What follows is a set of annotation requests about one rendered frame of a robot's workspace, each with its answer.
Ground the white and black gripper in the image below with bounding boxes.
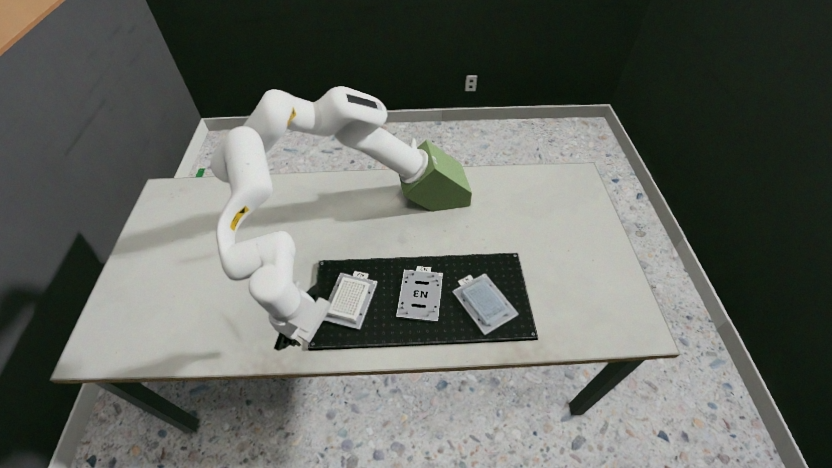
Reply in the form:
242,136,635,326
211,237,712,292
268,285,319,351

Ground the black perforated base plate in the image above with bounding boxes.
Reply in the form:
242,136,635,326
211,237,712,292
308,252,538,350

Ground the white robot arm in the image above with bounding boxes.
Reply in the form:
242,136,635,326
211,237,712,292
210,87,428,342

